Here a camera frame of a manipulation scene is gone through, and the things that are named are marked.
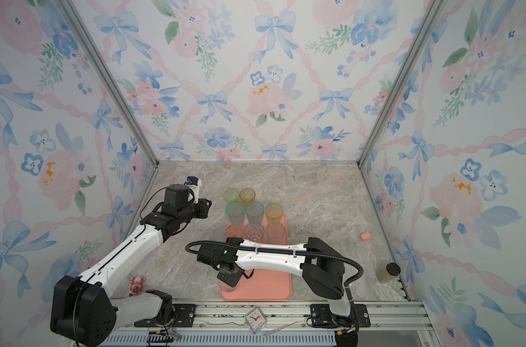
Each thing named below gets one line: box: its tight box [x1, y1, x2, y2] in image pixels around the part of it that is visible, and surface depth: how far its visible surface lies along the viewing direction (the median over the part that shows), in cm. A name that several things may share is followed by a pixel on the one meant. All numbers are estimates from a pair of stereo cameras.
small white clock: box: [244, 307, 268, 334], surface depth 73 cm
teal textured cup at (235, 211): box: [225, 200, 245, 227], surface depth 96 cm
